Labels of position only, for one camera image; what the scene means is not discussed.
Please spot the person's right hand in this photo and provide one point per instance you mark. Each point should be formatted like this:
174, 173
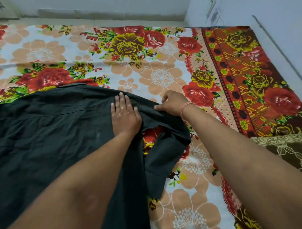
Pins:
173, 103

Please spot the person's left hand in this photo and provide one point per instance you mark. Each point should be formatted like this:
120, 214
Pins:
125, 118

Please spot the dark green shirt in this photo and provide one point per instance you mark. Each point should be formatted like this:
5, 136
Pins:
59, 132

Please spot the person's left forearm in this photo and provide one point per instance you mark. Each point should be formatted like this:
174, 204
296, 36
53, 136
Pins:
82, 188

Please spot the person's right forearm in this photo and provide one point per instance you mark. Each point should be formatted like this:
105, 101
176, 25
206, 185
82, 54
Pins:
247, 169

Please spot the brown patterned pillow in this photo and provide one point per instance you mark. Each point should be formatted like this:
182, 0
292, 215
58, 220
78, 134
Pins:
285, 148

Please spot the grey wall conduit strip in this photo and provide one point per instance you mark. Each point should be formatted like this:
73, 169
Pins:
276, 44

